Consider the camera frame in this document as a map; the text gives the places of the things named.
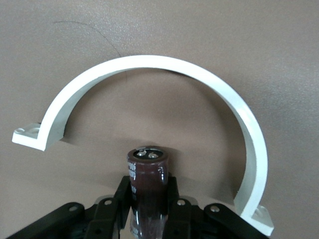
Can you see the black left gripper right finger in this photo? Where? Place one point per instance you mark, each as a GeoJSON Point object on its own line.
{"type": "Point", "coordinates": [194, 221]}

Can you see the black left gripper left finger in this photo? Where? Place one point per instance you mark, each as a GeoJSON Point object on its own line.
{"type": "Point", "coordinates": [99, 219]}

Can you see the dark brown electrolytic capacitor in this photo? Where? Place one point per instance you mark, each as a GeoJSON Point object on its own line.
{"type": "Point", "coordinates": [148, 189]}

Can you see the brown table mat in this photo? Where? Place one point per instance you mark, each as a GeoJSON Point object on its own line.
{"type": "Point", "coordinates": [159, 25]}

